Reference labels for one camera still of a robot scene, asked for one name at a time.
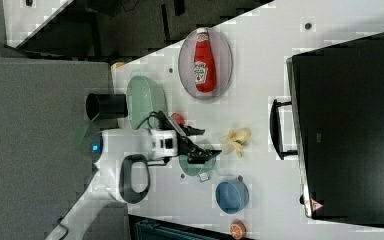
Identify blue cup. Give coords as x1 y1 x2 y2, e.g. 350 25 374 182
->
215 175 250 214

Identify red ketchup bottle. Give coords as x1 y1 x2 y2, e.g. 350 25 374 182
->
193 28 217 93

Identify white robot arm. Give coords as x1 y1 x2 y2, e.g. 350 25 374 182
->
45 128 220 240

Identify green cup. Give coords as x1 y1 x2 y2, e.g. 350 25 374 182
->
179 155 216 183

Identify green plastic colander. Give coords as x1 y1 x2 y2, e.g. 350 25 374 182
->
126 74 167 129

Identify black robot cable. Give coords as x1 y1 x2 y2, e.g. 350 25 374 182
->
135 110 188 137

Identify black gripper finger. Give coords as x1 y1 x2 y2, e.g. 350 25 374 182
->
178 125 205 136
179 137 222 164

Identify light red toy strawberry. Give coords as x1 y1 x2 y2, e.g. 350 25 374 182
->
171 113 185 125

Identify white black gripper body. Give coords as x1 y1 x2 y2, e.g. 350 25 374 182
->
151 130 179 159

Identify black silver toaster oven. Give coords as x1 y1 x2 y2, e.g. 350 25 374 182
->
269 32 384 228

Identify peeled yellow toy banana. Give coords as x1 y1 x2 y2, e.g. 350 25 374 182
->
219 128 251 158

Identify grey round plate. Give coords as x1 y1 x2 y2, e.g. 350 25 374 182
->
178 28 233 100

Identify orange slice toy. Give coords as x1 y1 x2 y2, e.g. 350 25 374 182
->
230 221 246 240

